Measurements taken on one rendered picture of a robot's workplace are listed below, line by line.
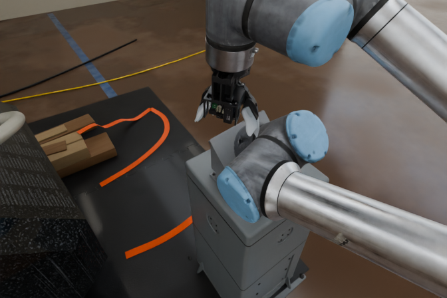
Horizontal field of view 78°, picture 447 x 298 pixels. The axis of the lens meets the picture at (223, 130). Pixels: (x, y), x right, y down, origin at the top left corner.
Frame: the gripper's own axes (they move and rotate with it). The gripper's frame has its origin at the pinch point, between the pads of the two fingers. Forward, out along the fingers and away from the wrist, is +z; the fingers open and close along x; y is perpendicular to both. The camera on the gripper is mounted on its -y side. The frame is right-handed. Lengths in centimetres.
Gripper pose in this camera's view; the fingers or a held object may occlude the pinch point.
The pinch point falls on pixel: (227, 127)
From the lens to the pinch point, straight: 68.1
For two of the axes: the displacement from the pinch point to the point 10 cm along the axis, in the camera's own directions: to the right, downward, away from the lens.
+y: -3.1, 6.8, -6.6
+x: 9.5, 2.5, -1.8
